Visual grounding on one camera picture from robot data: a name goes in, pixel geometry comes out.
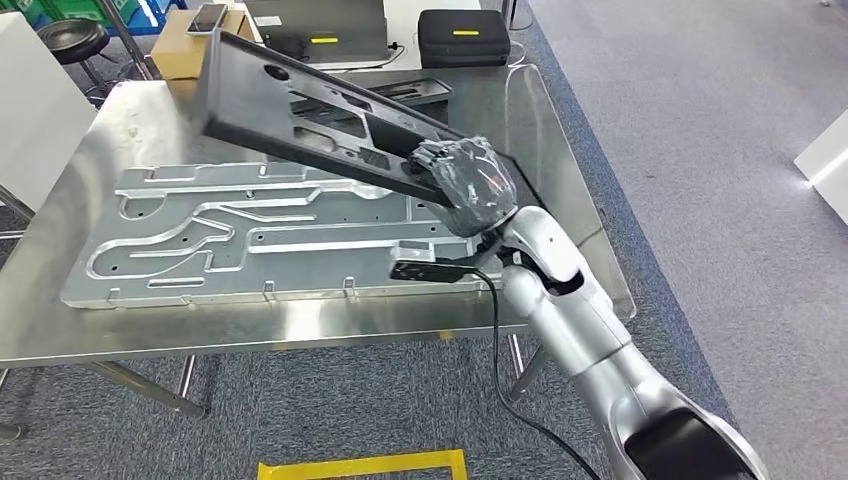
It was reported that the black round stool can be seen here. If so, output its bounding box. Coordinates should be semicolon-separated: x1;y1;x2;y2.
36;18;113;102

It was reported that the black camera cable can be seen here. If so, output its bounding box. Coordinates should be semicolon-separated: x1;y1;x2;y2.
463;264;602;480

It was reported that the black plastic licence plate frame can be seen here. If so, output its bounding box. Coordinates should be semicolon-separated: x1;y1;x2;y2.
192;29;546;231

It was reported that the white panel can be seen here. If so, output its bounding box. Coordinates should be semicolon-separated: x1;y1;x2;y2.
0;11;100;214

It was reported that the green plastic crate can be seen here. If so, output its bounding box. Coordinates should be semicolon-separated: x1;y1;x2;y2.
0;0;115;29

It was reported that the white box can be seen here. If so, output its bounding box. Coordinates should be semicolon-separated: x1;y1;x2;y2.
793;109;848;227

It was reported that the machined aluminium plate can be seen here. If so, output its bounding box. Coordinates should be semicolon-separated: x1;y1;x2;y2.
59;160;508;312

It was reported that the blue plastic crate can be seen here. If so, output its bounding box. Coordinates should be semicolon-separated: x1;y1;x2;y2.
112;0;188;36

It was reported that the stainless steel workbench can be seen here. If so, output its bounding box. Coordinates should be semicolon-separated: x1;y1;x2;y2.
0;62;639;444

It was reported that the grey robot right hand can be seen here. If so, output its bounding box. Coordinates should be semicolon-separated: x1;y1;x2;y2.
407;135;520;240

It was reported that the brown cardboard box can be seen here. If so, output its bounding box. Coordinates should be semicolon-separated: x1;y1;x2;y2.
150;7;257;83

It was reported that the clear acrylic sheet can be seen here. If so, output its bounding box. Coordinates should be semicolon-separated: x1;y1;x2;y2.
503;62;639;325

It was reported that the smartphone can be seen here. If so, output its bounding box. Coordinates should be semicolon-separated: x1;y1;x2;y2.
186;3;231;38

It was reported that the black case with yellow label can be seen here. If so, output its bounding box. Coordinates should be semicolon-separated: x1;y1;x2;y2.
417;9;513;70

